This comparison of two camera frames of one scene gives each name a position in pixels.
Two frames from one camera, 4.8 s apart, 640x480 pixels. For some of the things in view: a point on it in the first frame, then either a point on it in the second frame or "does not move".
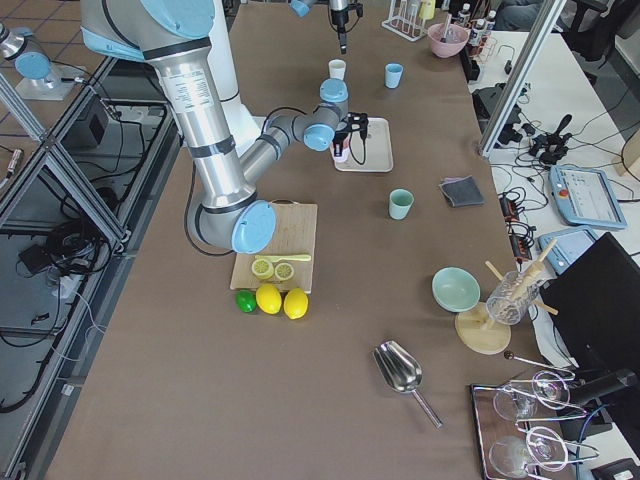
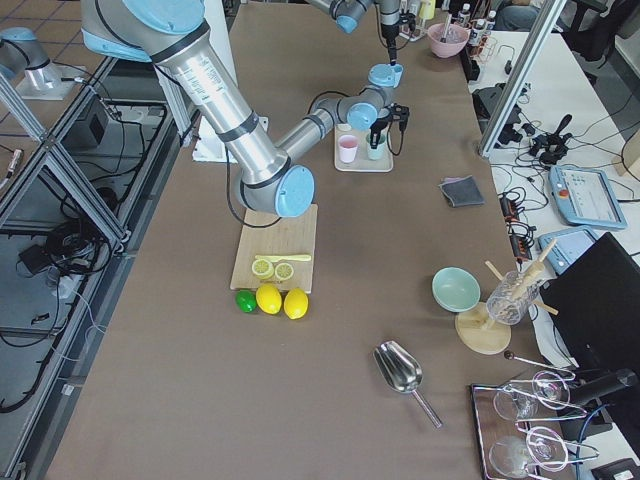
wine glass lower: [511, 456] does not move
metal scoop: [402, 371] does not move
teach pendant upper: [585, 197] does not move
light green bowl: [455, 290] does not move
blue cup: [392, 75] does not move
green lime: [246, 301] does not move
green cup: [400, 202] to [377, 153]
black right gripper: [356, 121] to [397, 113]
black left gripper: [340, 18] to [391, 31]
